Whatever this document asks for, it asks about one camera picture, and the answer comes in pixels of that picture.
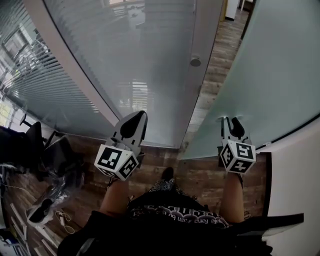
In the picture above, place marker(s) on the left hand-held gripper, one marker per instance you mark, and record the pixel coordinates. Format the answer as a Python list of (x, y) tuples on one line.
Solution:
[(113, 158)]

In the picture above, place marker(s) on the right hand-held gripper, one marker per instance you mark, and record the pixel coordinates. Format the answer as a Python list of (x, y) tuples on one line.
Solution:
[(237, 156)]

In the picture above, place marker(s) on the frosted glass door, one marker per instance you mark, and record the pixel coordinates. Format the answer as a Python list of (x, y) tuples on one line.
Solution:
[(262, 75)]

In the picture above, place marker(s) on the person's right forearm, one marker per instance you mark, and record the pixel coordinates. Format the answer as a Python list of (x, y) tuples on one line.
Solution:
[(232, 197)]

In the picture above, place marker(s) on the person's left forearm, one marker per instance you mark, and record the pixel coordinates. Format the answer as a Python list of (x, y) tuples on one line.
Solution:
[(113, 197)]

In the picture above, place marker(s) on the person's black shoe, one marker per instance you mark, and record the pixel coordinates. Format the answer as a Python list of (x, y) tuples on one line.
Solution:
[(168, 173)]

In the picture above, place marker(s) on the person's patterned trouser leg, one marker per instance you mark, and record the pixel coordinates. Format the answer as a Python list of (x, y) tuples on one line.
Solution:
[(163, 186)]

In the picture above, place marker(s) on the clear glass partition panel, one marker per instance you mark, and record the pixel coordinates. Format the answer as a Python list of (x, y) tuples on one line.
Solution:
[(137, 62)]

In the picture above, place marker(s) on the plastic-wrapped black chair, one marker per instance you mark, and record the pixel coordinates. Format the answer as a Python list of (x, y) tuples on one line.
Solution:
[(62, 160)]

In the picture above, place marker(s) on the person's black printed shirt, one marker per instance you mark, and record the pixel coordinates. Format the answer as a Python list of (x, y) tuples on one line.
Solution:
[(162, 232)]

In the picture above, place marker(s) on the grey window blinds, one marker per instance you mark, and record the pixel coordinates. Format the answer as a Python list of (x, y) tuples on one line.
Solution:
[(37, 82)]

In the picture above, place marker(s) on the black office chair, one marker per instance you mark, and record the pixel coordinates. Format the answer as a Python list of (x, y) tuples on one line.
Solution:
[(22, 147)]

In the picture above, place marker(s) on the black and white sneaker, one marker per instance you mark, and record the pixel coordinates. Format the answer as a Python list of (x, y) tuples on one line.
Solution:
[(40, 211)]

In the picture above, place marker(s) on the white metal strips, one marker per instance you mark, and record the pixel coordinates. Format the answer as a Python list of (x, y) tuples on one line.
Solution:
[(32, 232)]

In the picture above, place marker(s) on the blue and white box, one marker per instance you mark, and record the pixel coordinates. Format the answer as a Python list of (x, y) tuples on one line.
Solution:
[(10, 246)]

